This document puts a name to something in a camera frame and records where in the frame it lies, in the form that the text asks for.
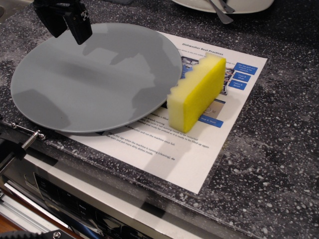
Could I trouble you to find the yellow sponge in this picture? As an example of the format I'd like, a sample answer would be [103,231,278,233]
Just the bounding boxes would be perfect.
[166,53,226,133]

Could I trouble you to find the grey round plate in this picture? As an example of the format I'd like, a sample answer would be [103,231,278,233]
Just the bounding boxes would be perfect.
[10,23,182,133]

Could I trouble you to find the white bowl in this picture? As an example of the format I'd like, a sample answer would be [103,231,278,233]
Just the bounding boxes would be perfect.
[171,0,275,14]

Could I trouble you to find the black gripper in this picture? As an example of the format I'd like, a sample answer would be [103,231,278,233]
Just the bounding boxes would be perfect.
[33,0,92,45]

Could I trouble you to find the grey metal cutlery handle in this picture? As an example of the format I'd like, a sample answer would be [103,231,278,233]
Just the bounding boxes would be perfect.
[219,0,236,13]

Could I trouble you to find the black metal clamp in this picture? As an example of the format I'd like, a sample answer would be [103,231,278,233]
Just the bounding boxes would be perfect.
[0,130,46,176]

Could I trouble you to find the black bracket with screw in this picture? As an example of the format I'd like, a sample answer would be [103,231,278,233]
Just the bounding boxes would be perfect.
[0,230,74,239]

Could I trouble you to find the stainless steel dishwasher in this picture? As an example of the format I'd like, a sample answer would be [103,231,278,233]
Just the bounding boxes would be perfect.
[0,149,250,239]

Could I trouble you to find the laminated dishwasher instruction sheet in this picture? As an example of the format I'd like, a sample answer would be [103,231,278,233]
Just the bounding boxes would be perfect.
[69,35,267,194]

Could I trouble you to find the grey metal spoon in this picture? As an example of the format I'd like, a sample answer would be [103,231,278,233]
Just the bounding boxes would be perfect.
[208,0,233,24]

